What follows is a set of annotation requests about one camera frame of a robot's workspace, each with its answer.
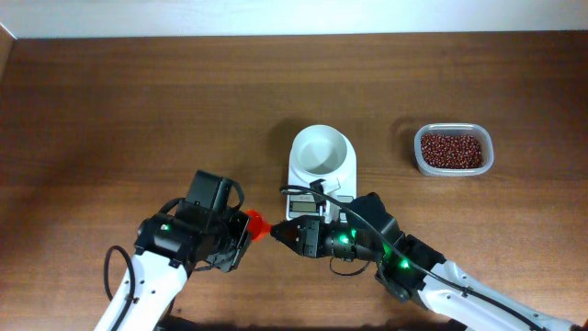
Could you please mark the red plastic measuring scoop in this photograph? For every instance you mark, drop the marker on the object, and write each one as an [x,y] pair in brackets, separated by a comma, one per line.
[258,227]

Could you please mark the clear plastic food container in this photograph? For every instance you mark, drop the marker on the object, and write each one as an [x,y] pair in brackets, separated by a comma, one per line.
[455,129]

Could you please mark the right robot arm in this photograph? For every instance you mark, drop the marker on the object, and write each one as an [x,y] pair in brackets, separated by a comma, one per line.
[409,270]

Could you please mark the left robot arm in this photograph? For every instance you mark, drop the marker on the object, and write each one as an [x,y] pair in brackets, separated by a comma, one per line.
[142,287]

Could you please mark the red adzuki beans in container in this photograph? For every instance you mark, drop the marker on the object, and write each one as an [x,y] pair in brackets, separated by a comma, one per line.
[451,151]

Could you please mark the white round bowl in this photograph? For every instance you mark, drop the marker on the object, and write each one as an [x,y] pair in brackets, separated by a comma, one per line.
[318,150]

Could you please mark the white digital kitchen scale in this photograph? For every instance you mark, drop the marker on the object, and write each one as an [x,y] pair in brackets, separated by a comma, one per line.
[346,174]

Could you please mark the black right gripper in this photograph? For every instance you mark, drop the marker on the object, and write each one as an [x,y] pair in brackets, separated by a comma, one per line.
[310,239]

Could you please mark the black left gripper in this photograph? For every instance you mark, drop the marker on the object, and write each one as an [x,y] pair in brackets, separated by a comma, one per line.
[230,259]

